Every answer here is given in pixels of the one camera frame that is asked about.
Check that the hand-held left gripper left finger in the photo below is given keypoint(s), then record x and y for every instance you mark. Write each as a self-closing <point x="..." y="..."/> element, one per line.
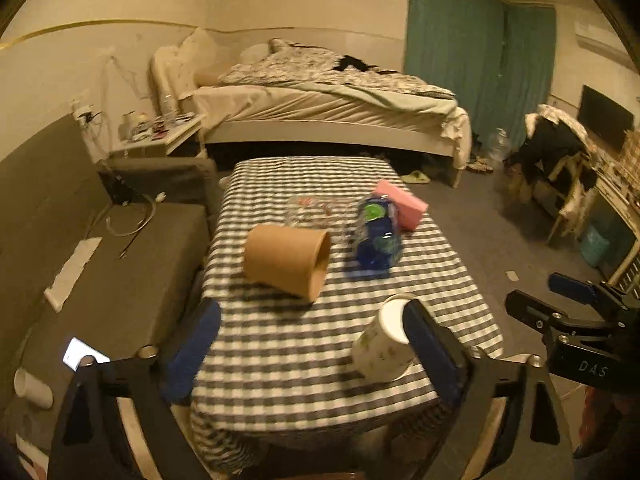
<point x="192" y="355"/>

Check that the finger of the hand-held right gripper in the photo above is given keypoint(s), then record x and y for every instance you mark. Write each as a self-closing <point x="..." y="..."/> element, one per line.
<point x="530" y="310"/>
<point x="570" y="287"/>

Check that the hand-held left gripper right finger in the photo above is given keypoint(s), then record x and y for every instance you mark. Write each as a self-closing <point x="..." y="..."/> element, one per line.
<point x="432" y="355"/>

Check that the white printed paper cup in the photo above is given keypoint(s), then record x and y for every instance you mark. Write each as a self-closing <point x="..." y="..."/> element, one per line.
<point x="382" y="347"/>

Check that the person's right forearm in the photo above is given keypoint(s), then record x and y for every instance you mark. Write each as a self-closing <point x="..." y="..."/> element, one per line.
<point x="610" y="435"/>

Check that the brown paper cup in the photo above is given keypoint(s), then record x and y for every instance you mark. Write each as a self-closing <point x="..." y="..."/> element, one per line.
<point x="287" y="260"/>

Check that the plain white cup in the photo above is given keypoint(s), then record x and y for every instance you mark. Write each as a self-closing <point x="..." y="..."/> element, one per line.
<point x="32" y="390"/>

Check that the teal basket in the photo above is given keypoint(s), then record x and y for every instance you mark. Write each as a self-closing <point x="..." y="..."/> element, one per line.
<point x="595" y="245"/>

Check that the wooden chair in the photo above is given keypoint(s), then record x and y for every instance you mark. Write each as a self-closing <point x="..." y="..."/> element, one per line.
<point x="567" y="195"/>

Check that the white shelf unit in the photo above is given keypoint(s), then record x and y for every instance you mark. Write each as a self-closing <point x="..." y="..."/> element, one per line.
<point x="620" y="195"/>

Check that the lit smartphone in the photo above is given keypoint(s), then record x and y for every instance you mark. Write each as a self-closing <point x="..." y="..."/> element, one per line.
<point x="82" y="352"/>

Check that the grey checkered tablecloth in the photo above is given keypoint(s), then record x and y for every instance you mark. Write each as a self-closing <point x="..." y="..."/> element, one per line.
<point x="300" y="330"/>

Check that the grey sofa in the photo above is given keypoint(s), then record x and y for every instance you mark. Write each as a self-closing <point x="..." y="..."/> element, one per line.
<point x="115" y="270"/>

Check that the blue plastic packet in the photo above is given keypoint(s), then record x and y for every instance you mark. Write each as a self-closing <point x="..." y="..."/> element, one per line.
<point x="377" y="237"/>

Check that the dark jacket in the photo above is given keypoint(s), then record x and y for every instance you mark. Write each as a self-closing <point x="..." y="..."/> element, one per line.
<point x="550" y="147"/>

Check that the white paper strip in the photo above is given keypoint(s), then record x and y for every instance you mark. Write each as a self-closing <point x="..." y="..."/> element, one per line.
<point x="72" y="272"/>

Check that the pair of sandals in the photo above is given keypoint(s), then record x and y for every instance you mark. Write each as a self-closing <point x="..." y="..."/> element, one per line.
<point x="480" y="165"/>

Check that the pink box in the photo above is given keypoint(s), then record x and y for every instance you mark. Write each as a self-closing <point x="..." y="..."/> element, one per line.
<point x="405" y="205"/>

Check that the green slipper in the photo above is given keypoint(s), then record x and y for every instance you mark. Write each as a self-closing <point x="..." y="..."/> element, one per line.
<point x="416" y="176"/>

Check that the black television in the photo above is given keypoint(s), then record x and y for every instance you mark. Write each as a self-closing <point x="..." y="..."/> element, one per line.
<point x="605" y="115"/>

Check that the clear plastic bag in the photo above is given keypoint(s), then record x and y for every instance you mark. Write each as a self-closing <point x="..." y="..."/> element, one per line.
<point x="310" y="210"/>

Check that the white nightstand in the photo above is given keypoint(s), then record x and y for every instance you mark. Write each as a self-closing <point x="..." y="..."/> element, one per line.
<point x="160" y="142"/>

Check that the white air conditioner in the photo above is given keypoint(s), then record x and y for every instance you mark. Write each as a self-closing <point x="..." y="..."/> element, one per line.
<point x="602" y="42"/>

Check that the teal curtain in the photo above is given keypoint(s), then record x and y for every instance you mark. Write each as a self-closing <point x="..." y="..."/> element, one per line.
<point x="460" y="55"/>

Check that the bed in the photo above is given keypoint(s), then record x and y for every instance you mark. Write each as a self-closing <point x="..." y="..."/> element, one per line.
<point x="320" y="120"/>

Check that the black garment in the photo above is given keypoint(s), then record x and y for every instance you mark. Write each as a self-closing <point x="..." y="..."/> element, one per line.
<point x="355" y="63"/>

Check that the white pillow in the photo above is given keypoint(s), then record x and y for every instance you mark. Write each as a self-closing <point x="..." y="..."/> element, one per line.
<point x="197" y="52"/>

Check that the floral blanket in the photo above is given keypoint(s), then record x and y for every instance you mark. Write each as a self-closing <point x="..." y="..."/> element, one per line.
<point x="320" y="72"/>

